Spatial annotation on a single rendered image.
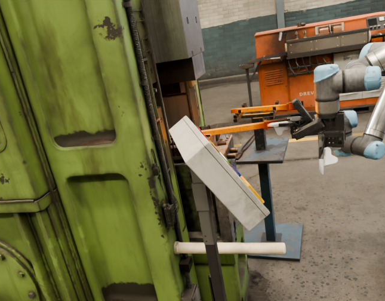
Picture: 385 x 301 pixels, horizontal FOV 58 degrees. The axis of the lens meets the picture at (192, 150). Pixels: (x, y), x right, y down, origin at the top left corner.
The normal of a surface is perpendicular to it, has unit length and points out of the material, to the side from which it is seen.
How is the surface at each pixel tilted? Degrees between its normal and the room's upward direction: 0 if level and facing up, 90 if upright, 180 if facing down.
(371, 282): 0
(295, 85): 90
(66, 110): 89
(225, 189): 90
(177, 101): 90
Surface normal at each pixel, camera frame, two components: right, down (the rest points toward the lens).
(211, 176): 0.18, 0.29
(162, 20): -0.24, 0.36
